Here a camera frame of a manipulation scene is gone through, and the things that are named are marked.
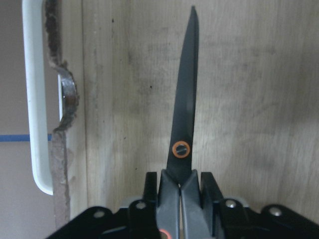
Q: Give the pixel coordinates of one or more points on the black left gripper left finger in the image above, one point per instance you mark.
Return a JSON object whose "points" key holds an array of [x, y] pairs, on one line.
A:
{"points": [[150, 192]]}

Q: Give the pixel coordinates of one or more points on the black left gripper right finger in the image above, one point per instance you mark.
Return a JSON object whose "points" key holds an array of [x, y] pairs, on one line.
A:
{"points": [[210, 191]]}

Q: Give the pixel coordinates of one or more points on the orange handled black scissors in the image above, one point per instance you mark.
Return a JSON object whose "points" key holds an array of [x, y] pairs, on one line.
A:
{"points": [[179, 210]]}

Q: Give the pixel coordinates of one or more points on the dark wooden drawer box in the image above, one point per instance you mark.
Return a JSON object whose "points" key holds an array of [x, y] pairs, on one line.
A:
{"points": [[257, 105]]}

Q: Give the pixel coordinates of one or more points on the white drawer handle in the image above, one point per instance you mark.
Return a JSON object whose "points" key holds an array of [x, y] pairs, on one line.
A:
{"points": [[32, 22]]}

